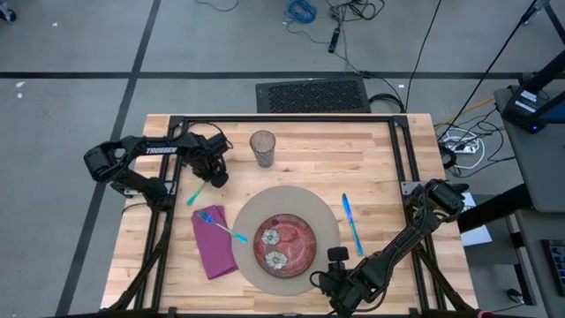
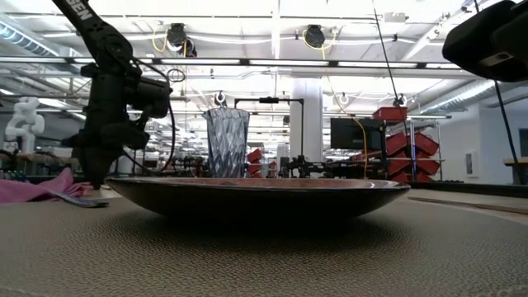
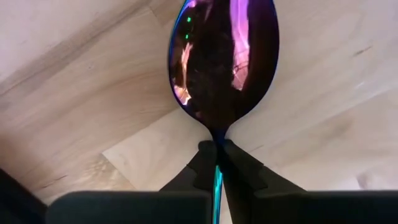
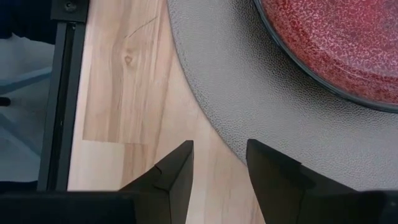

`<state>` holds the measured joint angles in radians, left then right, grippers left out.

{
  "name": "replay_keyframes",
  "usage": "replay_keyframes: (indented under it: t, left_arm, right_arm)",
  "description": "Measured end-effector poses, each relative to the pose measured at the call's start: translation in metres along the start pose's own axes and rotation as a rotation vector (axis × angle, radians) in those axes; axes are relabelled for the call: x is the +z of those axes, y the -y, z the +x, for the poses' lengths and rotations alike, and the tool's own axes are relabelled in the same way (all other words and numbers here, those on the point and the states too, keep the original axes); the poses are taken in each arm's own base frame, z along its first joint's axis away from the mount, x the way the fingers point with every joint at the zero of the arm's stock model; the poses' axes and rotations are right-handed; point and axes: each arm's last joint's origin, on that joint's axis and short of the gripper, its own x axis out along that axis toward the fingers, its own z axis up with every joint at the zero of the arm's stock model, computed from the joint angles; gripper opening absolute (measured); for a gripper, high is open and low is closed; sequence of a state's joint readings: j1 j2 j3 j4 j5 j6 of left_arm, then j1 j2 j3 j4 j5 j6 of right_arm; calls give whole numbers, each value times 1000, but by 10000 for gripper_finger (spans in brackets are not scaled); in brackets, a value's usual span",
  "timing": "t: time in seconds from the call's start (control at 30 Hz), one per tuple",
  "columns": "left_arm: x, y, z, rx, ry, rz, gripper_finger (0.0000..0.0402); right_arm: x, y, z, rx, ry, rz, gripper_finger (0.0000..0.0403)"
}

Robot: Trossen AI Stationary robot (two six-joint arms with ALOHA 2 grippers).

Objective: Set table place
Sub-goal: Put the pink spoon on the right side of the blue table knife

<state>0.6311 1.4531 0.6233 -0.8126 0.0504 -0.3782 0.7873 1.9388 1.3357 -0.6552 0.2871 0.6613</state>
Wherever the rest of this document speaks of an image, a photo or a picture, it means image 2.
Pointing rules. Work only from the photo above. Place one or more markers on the grey rectangular panel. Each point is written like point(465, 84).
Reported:
point(469, 164)

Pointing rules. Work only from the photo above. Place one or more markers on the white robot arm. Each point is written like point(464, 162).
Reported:
point(26, 119)

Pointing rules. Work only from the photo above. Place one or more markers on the wooden desk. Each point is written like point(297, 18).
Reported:
point(515, 161)

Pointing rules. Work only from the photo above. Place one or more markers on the dark round plate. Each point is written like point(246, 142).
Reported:
point(255, 200)

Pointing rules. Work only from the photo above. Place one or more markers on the black gantry stand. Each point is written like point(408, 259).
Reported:
point(303, 132)

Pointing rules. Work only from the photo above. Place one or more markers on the red storage bin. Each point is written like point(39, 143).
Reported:
point(428, 167)
point(255, 156)
point(398, 143)
point(399, 167)
point(427, 144)
point(389, 114)

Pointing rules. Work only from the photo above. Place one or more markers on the white round pillar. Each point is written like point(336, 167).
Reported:
point(307, 123)

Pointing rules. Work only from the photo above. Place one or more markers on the round grey placemat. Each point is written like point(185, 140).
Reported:
point(247, 260)

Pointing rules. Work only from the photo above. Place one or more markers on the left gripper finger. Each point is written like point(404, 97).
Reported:
point(99, 169)

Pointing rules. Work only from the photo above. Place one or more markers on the metal shelf rack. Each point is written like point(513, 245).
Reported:
point(413, 125)

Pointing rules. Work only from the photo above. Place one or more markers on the magenta cloth napkin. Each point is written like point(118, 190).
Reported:
point(24, 191)

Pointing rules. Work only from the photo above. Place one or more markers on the black monitor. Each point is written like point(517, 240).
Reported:
point(354, 134)

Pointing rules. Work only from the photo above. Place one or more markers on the long white light bar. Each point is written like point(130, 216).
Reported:
point(288, 62)

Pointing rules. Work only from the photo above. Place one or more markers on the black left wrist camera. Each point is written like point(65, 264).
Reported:
point(152, 97)

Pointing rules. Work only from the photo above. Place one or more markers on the clear faceted glass tumbler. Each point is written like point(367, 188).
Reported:
point(227, 144)

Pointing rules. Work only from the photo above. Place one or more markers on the small black robot arm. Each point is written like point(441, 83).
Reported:
point(303, 167)

